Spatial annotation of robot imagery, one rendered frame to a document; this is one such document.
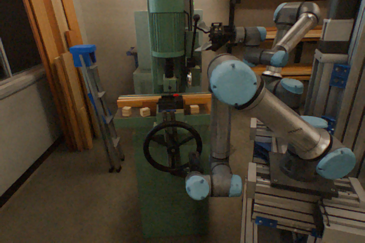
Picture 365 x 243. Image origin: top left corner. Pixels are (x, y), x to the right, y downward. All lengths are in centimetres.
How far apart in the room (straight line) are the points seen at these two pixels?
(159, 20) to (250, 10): 258
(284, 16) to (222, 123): 85
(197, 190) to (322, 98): 67
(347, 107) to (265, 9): 279
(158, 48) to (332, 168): 91
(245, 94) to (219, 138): 29
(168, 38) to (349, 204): 104
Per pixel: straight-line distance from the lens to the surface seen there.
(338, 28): 117
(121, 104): 146
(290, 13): 154
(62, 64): 262
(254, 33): 127
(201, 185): 84
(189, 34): 153
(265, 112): 74
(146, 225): 179
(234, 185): 88
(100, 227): 201
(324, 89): 118
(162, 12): 126
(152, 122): 132
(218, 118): 87
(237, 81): 66
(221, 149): 93
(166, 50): 128
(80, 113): 276
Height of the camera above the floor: 145
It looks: 23 degrees down
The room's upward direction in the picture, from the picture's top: 1 degrees counter-clockwise
